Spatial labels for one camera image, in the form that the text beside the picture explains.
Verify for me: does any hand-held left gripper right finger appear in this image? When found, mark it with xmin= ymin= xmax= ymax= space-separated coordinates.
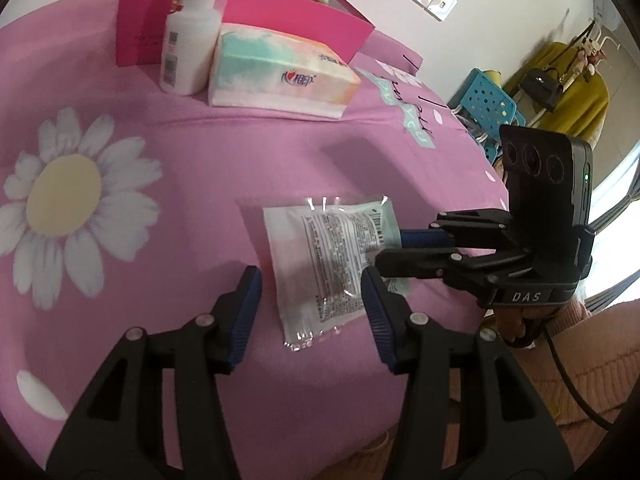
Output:
xmin=361 ymin=266 xmax=573 ymax=480

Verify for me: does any pink floral bedsheet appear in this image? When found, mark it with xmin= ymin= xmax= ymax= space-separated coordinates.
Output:
xmin=0 ymin=0 xmax=517 ymax=480

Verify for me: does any pink cardboard box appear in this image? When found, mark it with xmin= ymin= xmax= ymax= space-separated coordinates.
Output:
xmin=116 ymin=0 xmax=377 ymax=69

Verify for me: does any black handbag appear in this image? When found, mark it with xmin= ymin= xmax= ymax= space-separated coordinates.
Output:
xmin=519 ymin=66 xmax=567 ymax=114

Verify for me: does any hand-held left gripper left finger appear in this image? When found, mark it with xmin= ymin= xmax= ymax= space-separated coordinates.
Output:
xmin=47 ymin=266 xmax=263 ymax=480

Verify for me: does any person's right hand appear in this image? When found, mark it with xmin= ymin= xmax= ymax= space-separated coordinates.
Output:
xmin=492 ymin=305 xmax=557 ymax=349

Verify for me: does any clear packet with white label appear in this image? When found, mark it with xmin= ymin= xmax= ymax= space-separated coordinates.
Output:
xmin=239 ymin=194 xmax=417 ymax=354

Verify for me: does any pastel tissue pack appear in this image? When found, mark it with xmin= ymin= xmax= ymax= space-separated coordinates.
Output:
xmin=206 ymin=25 xmax=363 ymax=121

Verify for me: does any white pump bottle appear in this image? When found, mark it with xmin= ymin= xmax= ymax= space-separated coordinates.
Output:
xmin=159 ymin=0 xmax=224 ymax=97

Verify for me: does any black cable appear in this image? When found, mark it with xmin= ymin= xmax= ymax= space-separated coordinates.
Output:
xmin=544 ymin=329 xmax=619 ymax=434

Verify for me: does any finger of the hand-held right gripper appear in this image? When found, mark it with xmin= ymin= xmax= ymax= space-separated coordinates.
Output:
xmin=399 ymin=209 xmax=514 ymax=249
xmin=374 ymin=249 xmax=532 ymax=284

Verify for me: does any person's right forearm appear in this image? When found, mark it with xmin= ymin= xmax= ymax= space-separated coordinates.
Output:
xmin=510 ymin=297 xmax=640 ymax=461

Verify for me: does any yellow garment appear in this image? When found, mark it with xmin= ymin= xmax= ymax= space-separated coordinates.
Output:
xmin=501 ymin=41 xmax=612 ymax=150

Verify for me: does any blue perforated plastic basket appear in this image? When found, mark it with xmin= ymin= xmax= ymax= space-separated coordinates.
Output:
xmin=446 ymin=66 xmax=527 ymax=162

